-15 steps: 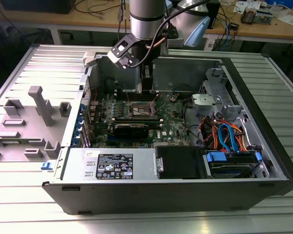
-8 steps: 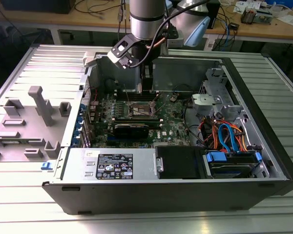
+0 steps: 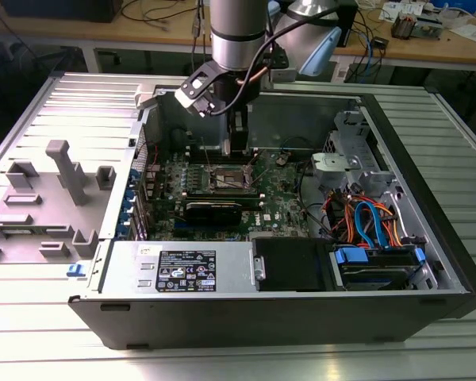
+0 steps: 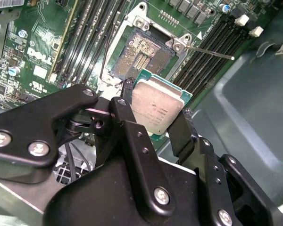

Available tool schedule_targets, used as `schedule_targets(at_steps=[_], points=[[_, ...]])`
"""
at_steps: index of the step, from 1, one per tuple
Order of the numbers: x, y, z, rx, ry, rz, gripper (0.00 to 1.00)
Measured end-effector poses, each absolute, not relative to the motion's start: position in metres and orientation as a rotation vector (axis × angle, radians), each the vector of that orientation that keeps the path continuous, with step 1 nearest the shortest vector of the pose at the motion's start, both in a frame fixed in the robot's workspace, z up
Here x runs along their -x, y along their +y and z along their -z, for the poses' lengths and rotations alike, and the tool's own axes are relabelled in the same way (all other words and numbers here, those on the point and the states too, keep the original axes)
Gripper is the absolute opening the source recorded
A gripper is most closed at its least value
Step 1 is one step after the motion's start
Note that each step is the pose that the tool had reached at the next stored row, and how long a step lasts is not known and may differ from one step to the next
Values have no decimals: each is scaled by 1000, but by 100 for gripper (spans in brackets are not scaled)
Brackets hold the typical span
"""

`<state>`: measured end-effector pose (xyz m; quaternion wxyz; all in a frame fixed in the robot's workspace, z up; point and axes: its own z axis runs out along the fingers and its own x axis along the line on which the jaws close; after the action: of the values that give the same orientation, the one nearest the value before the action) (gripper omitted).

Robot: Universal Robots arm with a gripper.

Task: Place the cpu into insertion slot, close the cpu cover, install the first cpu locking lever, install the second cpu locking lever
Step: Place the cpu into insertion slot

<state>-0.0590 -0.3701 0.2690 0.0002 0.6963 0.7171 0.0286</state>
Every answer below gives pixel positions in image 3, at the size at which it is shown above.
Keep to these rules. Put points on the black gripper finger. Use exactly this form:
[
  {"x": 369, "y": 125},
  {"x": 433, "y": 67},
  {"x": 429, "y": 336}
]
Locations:
[{"x": 240, "y": 139}]

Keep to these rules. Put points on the square CPU chip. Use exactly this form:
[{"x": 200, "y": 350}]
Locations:
[{"x": 227, "y": 147}]

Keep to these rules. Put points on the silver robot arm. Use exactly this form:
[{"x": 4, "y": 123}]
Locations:
[{"x": 238, "y": 24}]

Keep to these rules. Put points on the CPU socket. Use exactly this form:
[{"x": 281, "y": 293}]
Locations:
[{"x": 234, "y": 174}]

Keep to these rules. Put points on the black RAM slot bank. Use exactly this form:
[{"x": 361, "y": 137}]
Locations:
[{"x": 198, "y": 155}]

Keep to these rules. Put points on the green motherboard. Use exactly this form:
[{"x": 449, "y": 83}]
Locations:
[{"x": 277, "y": 186}]

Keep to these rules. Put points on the black graphics card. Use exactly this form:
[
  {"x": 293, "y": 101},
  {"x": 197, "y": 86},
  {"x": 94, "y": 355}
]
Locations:
[{"x": 212, "y": 214}]

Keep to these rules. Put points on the silver metal drive cage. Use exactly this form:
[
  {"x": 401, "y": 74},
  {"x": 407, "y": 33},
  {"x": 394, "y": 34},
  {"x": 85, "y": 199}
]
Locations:
[{"x": 333, "y": 164}]

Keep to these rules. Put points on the white labelled box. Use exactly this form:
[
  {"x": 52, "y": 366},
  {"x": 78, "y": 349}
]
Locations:
[{"x": 340, "y": 73}]

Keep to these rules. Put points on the blue card latch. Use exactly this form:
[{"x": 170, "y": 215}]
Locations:
[
  {"x": 130, "y": 196},
  {"x": 123, "y": 231},
  {"x": 133, "y": 178},
  {"x": 127, "y": 213}
]

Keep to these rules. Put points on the black upright tower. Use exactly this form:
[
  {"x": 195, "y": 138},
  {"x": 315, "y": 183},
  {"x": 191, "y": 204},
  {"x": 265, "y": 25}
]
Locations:
[{"x": 351, "y": 24}]

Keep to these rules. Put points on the black power supply label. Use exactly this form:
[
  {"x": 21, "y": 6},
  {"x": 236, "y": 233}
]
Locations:
[{"x": 186, "y": 274}]

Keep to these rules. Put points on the small black box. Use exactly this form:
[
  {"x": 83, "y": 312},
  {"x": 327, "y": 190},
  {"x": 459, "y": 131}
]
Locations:
[{"x": 381, "y": 43}]

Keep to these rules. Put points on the white printed cards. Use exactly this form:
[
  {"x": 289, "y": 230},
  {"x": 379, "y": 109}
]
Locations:
[{"x": 390, "y": 10}]

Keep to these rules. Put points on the silver power supply unit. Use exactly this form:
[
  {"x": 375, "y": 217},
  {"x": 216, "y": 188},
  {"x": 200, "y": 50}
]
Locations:
[{"x": 123, "y": 270}]

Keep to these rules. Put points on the copper finned cooler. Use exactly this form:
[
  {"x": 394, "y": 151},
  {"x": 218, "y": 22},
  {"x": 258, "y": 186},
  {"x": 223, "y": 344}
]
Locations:
[{"x": 404, "y": 28}]

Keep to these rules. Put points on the black PC case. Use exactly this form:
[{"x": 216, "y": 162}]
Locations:
[{"x": 262, "y": 321}]

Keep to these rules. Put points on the wooden workbench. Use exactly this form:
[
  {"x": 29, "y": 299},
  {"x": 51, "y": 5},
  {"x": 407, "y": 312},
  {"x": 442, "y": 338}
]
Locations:
[{"x": 420, "y": 49}]

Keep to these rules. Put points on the hard disk in blue carrier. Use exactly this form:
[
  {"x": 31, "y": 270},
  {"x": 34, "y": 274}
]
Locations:
[{"x": 377, "y": 274}]

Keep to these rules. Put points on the large black box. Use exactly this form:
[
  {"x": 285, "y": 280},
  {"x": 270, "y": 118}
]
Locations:
[{"x": 63, "y": 10}]

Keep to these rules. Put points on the grey metal device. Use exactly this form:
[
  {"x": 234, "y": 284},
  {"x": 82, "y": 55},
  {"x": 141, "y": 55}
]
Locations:
[{"x": 428, "y": 28}]

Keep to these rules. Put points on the grey parts rack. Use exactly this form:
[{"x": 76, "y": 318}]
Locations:
[{"x": 43, "y": 210}]

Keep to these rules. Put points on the small blue plastic clip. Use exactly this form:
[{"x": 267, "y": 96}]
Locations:
[{"x": 76, "y": 271}]

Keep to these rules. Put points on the white paper sheets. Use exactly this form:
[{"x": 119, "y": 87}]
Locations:
[{"x": 470, "y": 31}]

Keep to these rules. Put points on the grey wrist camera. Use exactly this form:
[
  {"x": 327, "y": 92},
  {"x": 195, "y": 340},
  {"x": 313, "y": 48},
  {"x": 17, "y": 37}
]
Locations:
[{"x": 281, "y": 75}]

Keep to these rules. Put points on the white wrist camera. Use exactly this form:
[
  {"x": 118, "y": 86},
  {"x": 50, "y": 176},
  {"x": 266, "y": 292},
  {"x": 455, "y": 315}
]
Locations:
[{"x": 190, "y": 97}]

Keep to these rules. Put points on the white corner bracket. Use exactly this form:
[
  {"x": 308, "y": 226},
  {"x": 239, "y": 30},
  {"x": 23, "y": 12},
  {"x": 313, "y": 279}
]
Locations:
[{"x": 147, "y": 97}]

